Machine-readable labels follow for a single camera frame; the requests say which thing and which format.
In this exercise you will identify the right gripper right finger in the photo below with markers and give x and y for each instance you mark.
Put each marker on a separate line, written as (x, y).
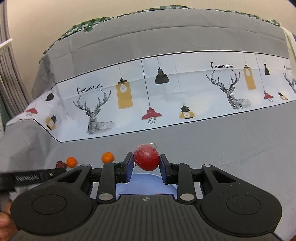
(180, 175)

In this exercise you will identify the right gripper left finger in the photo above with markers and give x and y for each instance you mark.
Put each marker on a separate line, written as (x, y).
(112, 174)

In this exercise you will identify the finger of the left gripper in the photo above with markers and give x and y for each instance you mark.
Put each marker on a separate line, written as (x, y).
(48, 174)

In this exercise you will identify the small mandarin orange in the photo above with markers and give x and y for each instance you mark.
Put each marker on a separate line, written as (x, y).
(107, 157)
(71, 162)

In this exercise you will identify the dark red jujube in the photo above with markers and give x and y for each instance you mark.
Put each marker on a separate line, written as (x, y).
(61, 164)

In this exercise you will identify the person left hand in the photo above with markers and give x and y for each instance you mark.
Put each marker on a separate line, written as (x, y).
(7, 227)

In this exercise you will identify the blue round plate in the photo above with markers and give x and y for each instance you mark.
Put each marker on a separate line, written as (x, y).
(145, 184)

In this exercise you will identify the grey curtain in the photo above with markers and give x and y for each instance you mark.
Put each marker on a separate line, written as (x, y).
(14, 97)

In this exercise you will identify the grey printed sofa cover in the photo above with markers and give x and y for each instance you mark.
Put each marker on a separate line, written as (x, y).
(235, 110)

